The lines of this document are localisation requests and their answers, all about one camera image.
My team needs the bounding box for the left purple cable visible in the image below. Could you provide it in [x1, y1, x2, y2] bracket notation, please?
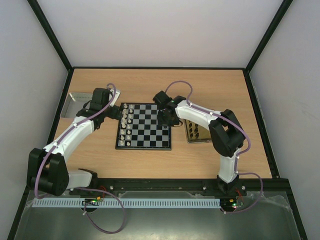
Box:
[36, 83, 127, 235]

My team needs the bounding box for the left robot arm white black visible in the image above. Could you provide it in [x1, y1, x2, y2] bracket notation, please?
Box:
[26, 83, 121, 199]

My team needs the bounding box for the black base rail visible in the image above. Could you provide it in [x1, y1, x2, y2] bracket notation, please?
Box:
[27, 177, 293, 198]

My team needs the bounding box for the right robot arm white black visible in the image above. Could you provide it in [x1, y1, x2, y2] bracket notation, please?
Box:
[153, 91, 248, 196]

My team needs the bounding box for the purple cable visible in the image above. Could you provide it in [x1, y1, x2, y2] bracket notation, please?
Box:
[164, 80, 264, 215]
[36, 83, 127, 235]

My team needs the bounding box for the black silver chess board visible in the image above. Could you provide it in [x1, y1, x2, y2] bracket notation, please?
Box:
[115, 102, 172, 151]

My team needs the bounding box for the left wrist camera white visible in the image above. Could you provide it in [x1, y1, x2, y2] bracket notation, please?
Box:
[108, 88, 121, 107]

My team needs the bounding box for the silver tin lid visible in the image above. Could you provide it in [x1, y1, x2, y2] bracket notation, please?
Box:
[60, 92, 93, 119]

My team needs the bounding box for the gold tin box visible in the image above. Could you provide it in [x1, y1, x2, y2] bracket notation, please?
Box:
[183, 119, 212, 144]

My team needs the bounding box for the white slotted cable duct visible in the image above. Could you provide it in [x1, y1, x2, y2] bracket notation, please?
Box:
[32, 197, 221, 209]

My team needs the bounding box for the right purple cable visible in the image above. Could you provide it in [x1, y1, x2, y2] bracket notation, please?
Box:
[164, 80, 264, 215]

